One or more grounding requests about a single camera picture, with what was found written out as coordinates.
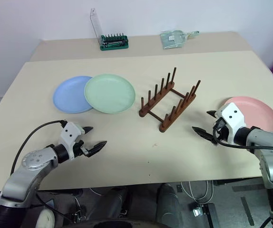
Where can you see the green plate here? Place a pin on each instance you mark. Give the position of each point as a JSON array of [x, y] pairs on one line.
[[110, 93]]

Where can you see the blue plate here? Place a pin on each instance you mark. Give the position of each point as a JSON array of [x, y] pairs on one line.
[[67, 97]]

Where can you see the green screwdriver bit set case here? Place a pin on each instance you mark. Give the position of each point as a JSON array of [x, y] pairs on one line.
[[114, 46]]

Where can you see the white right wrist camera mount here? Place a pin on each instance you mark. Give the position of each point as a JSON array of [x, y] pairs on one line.
[[232, 116]]

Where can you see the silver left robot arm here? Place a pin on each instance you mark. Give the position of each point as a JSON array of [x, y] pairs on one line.
[[29, 161]]

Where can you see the red plate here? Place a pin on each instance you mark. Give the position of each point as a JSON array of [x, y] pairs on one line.
[[262, 114]]

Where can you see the pale green packaged dustpan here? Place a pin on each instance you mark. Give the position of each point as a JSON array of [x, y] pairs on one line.
[[172, 40]]

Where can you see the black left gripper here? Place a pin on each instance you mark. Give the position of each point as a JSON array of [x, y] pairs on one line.
[[81, 149]]

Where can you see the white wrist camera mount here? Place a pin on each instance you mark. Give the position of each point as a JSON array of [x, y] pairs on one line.
[[69, 133], [232, 116]]

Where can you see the brown wooden dish rack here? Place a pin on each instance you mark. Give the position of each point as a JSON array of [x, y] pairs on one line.
[[145, 111]]

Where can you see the dark grey rounded shape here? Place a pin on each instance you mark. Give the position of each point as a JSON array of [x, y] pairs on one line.
[[114, 202], [168, 204]]

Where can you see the white round object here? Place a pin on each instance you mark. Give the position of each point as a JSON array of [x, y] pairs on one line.
[[45, 218]]

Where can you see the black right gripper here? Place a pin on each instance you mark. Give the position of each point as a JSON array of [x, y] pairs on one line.
[[222, 133]]

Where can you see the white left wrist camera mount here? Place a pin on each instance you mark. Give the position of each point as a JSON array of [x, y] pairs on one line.
[[69, 133]]

